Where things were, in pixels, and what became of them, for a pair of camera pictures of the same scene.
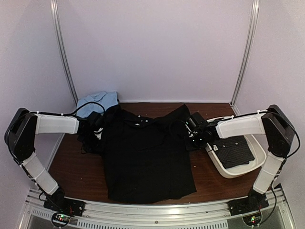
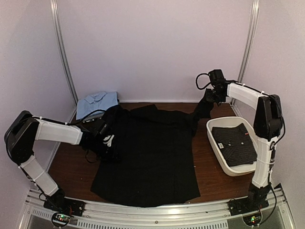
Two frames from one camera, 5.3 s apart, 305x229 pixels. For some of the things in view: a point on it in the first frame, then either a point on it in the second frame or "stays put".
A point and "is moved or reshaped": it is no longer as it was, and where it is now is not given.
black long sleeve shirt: [147, 160] is moved or reshaped
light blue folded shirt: [98, 101] stays put
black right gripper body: [198, 143] to [214, 97]
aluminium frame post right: [247, 57] stays put
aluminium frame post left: [58, 34] stays put
